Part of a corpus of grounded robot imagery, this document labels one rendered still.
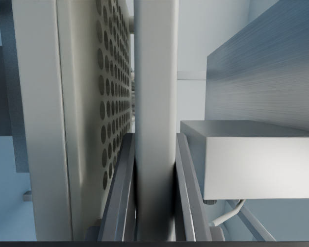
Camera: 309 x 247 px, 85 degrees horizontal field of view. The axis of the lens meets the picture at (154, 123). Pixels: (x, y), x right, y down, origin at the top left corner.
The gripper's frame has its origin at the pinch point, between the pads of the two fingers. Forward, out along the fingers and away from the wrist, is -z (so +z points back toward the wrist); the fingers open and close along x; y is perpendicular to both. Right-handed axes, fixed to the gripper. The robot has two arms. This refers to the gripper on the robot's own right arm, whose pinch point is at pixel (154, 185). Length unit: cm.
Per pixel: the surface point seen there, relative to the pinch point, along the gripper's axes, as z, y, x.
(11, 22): -25.6, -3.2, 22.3
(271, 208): -111, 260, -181
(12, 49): -23.5, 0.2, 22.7
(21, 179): -69, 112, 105
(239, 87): -44, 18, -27
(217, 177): -10.2, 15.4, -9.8
